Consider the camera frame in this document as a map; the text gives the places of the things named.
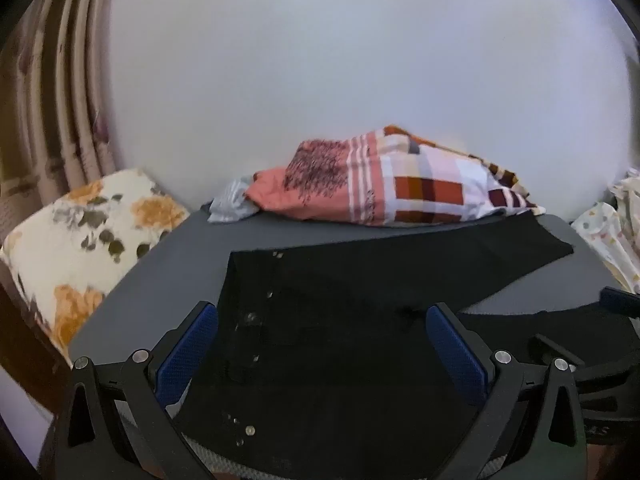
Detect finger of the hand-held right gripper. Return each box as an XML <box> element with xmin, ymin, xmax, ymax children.
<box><xmin>529</xmin><ymin>333</ymin><xmax>586</xmax><ymax>368</ymax></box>
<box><xmin>599</xmin><ymin>286</ymin><xmax>640</xmax><ymax>319</ymax></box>

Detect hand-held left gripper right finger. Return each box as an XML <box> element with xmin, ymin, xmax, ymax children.
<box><xmin>425</xmin><ymin>302</ymin><xmax>589</xmax><ymax>480</ymax></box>

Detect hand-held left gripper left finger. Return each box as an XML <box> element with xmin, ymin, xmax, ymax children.
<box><xmin>40</xmin><ymin>301</ymin><xmax>221</xmax><ymax>480</ymax></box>

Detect black pants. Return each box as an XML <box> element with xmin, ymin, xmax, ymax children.
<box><xmin>170</xmin><ymin>210</ymin><xmax>640</xmax><ymax>480</ymax></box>

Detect white dotted cloth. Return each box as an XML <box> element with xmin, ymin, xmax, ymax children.
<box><xmin>570</xmin><ymin>167</ymin><xmax>640</xmax><ymax>295</ymax></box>

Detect grey honeycomb mat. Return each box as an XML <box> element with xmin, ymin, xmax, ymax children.
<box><xmin>67</xmin><ymin>207</ymin><xmax>640</xmax><ymax>366</ymax></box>

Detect floral white pillow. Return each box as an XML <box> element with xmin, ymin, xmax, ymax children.
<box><xmin>0</xmin><ymin>169</ymin><xmax>191</xmax><ymax>362</ymax></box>

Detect grey striped cloth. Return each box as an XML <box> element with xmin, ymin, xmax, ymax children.
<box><xmin>201</xmin><ymin>174</ymin><xmax>261</xmax><ymax>224</ymax></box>

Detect pink checked bedding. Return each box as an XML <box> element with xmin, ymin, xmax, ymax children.
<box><xmin>244</xmin><ymin>125</ymin><xmax>547</xmax><ymax>227</ymax></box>

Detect brown wooden bed frame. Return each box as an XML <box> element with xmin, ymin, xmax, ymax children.
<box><xmin>0</xmin><ymin>260</ymin><xmax>73</xmax><ymax>413</ymax></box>

